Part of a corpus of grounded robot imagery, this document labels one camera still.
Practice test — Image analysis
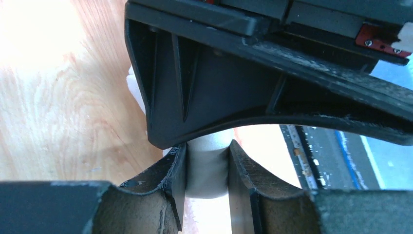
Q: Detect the beige underwear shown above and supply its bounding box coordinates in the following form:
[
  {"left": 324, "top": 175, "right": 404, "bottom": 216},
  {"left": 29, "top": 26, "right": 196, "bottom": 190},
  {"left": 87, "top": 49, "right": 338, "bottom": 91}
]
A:
[{"left": 126, "top": 66, "right": 235, "bottom": 234}]

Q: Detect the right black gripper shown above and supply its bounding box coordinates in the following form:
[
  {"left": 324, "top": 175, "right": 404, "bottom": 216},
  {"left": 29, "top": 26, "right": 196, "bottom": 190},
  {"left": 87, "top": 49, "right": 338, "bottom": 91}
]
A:
[{"left": 125, "top": 0, "right": 413, "bottom": 149}]

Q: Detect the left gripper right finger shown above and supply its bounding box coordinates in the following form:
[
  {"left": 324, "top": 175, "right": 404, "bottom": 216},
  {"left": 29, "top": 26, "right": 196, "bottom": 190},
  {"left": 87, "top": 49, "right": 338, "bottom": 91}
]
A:
[{"left": 228, "top": 140, "right": 413, "bottom": 234}]

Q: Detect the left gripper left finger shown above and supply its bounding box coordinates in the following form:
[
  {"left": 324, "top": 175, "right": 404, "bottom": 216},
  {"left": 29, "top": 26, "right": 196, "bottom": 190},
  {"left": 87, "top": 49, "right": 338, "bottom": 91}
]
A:
[{"left": 0, "top": 144, "right": 187, "bottom": 234}]

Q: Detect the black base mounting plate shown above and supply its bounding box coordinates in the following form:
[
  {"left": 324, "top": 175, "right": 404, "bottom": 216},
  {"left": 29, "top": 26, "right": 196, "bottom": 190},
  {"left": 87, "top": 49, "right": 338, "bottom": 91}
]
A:
[{"left": 280, "top": 125, "right": 385, "bottom": 190}]

